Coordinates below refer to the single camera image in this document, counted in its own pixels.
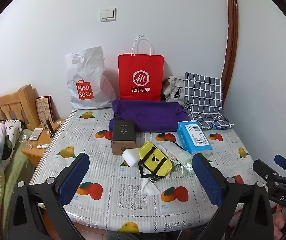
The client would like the white wall light switch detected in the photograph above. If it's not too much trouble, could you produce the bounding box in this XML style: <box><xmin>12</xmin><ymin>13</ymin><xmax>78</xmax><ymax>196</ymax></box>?
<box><xmin>100</xmin><ymin>8</ymin><xmax>117</xmax><ymax>22</ymax></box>

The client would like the wooden door frame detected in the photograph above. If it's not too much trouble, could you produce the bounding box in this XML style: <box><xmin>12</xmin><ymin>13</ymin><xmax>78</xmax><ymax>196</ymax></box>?
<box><xmin>220</xmin><ymin>0</ymin><xmax>239</xmax><ymax>112</ymax></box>

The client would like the purple towel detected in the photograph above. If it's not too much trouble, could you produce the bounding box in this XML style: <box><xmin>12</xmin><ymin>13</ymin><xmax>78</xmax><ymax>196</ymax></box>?
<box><xmin>112</xmin><ymin>99</ymin><xmax>191</xmax><ymax>133</ymax></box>

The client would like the clear glass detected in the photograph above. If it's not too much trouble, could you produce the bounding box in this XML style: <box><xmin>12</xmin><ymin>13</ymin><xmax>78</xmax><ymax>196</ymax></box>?
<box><xmin>20</xmin><ymin>134</ymin><xmax>33</xmax><ymax>148</ymax></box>

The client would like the dark green tissue box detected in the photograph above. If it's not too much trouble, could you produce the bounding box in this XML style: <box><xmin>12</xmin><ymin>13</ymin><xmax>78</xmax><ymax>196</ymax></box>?
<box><xmin>111</xmin><ymin>120</ymin><xmax>137</xmax><ymax>156</ymax></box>

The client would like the wooden headboard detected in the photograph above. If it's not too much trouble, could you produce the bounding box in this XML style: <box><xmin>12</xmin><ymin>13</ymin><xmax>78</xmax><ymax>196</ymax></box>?
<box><xmin>0</xmin><ymin>84</ymin><xmax>40</xmax><ymax>128</ymax></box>

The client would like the white sponge block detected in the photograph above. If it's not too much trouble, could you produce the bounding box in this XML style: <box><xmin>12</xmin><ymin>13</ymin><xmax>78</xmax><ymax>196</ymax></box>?
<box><xmin>122</xmin><ymin>148</ymin><xmax>141</xmax><ymax>167</ymax></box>

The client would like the brown illustrated book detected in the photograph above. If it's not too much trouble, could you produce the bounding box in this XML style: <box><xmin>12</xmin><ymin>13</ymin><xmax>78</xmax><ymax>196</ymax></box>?
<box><xmin>35</xmin><ymin>95</ymin><xmax>54</xmax><ymax>124</ymax></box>

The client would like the small yellow bag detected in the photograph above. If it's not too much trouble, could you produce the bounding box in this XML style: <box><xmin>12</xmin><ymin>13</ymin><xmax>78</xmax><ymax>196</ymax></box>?
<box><xmin>138</xmin><ymin>141</ymin><xmax>173</xmax><ymax>183</ymax></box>

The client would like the grey checked cloth bag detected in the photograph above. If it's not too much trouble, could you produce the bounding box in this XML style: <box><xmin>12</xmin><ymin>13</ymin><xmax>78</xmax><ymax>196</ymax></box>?
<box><xmin>184</xmin><ymin>72</ymin><xmax>234</xmax><ymax>131</ymax></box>

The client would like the dark small bottle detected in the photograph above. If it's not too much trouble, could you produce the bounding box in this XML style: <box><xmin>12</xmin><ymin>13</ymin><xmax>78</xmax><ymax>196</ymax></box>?
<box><xmin>45</xmin><ymin>119</ymin><xmax>55</xmax><ymax>133</ymax></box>

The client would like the wooden nightstand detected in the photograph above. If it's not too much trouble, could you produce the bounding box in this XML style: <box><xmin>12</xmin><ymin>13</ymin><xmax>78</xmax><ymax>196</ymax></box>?
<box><xmin>20</xmin><ymin>119</ymin><xmax>66</xmax><ymax>168</ymax></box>

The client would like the blue tissue pack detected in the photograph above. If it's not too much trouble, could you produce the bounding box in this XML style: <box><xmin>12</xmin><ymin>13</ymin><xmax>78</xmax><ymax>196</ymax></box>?
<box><xmin>177</xmin><ymin>121</ymin><xmax>213</xmax><ymax>155</ymax></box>

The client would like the white tissue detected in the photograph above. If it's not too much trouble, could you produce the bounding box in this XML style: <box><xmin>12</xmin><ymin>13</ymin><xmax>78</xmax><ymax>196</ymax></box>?
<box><xmin>141</xmin><ymin>177</ymin><xmax>160</xmax><ymax>195</ymax></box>

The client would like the fruit print tablecloth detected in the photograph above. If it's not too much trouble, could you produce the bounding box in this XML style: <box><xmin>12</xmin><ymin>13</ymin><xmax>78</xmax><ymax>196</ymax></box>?
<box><xmin>29</xmin><ymin>109</ymin><xmax>271</xmax><ymax>233</ymax></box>

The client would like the green bed sheet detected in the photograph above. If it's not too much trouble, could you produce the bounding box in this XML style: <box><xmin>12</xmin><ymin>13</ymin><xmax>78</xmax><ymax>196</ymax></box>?
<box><xmin>2</xmin><ymin>129</ymin><xmax>36</xmax><ymax>230</ymax></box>

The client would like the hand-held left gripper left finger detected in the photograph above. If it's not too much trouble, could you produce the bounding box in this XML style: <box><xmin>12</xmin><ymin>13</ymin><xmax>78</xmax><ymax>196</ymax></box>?
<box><xmin>8</xmin><ymin>152</ymin><xmax>90</xmax><ymax>240</ymax></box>

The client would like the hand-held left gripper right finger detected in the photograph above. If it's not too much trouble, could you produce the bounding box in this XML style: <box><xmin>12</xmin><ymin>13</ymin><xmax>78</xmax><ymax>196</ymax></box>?
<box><xmin>192</xmin><ymin>152</ymin><xmax>275</xmax><ymax>240</ymax></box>

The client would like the red paper shopping bag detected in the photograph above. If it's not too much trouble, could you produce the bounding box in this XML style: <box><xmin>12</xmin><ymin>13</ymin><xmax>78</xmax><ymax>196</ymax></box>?
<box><xmin>118</xmin><ymin>35</ymin><xmax>164</xmax><ymax>102</ymax></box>

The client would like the grey fabric bag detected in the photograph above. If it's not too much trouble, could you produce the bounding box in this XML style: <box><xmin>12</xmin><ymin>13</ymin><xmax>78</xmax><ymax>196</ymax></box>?
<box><xmin>161</xmin><ymin>76</ymin><xmax>186</xmax><ymax>105</ymax></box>

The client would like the white plastic shopping bag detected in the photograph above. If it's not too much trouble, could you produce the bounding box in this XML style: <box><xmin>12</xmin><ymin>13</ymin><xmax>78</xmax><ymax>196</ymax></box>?
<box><xmin>65</xmin><ymin>46</ymin><xmax>117</xmax><ymax>110</ymax></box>

